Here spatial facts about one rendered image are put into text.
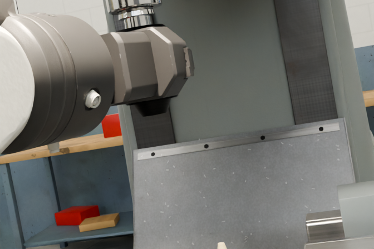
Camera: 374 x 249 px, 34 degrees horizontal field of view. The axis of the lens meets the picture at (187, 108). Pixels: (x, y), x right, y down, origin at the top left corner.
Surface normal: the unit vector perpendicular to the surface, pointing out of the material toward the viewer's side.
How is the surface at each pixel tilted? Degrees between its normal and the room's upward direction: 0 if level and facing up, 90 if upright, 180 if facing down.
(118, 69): 89
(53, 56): 78
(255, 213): 62
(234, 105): 90
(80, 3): 90
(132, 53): 90
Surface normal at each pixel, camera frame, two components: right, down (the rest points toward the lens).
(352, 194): -0.18, -0.98
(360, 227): -0.21, 0.09
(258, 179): -0.28, -0.36
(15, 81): 0.87, -0.08
